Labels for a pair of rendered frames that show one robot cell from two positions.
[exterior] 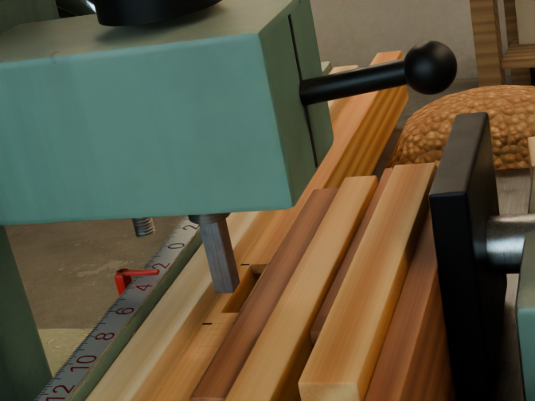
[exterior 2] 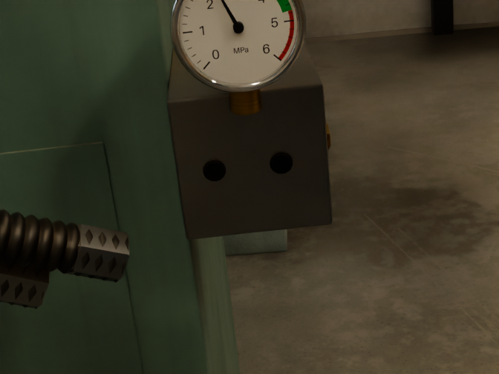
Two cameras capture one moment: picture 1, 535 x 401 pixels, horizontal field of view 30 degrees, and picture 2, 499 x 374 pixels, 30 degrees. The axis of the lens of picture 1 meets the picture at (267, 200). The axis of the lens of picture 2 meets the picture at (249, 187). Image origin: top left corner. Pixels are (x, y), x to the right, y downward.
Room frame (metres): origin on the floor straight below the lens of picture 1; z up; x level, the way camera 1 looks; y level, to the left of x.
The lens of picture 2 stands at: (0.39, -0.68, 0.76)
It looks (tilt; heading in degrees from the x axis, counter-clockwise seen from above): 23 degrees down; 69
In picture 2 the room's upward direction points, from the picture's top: 6 degrees counter-clockwise
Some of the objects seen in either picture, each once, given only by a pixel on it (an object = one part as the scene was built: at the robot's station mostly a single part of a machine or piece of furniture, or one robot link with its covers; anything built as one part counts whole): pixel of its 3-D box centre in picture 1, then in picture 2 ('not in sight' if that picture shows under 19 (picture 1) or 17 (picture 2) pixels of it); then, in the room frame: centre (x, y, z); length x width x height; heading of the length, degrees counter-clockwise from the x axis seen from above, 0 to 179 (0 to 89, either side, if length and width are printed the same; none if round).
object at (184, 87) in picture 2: not in sight; (250, 127); (0.58, -0.20, 0.58); 0.12 x 0.08 x 0.08; 69
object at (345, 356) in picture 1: (392, 328); not in sight; (0.35, -0.04, 0.94); 0.18 x 0.02 x 0.07; 159
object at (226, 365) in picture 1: (292, 318); not in sight; (0.40, 0.00, 0.92); 0.19 x 0.02 x 0.05; 159
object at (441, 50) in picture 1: (370, 73); not in sight; (0.36, -0.05, 1.04); 0.06 x 0.02 x 0.02; 69
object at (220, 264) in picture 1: (216, 236); not in sight; (0.39, 0.02, 0.97); 0.01 x 0.01 x 0.05; 69
